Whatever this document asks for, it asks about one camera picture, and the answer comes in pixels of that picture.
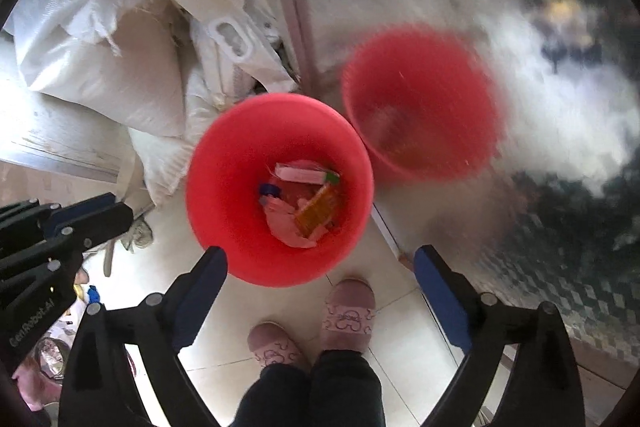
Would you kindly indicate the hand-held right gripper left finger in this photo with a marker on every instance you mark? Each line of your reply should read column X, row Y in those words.
column 200, row 302

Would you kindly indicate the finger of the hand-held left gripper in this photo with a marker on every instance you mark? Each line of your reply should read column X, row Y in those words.
column 82, row 209
column 107, row 222

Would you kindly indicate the brown sauce packet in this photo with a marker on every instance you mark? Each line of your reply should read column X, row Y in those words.
column 315, row 207

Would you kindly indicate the pink plastic packet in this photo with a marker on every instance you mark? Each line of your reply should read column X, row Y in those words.
column 300, row 173

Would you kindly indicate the pink slipper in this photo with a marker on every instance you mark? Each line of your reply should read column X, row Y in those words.
column 350, row 312
column 275, row 347

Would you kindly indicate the white rubber glove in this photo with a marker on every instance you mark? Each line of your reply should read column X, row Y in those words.
column 287, row 227

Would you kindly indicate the small white woven sack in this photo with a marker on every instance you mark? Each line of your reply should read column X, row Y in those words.
column 160, row 162

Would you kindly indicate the red plastic bin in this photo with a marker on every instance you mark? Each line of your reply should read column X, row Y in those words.
column 230, row 207

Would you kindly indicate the large white woven sack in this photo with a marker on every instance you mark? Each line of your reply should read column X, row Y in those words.
column 100, row 57

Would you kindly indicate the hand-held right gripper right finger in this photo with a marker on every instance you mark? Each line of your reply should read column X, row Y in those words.
column 440, row 302

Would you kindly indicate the blue round lid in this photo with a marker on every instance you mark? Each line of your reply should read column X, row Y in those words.
column 269, row 194

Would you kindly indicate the pink left slipper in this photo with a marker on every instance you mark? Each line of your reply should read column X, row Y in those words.
column 275, row 347

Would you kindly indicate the person's right leg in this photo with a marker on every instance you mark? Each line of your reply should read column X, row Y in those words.
column 345, row 392

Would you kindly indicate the pink right slipper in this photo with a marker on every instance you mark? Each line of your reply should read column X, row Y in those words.
column 350, row 312

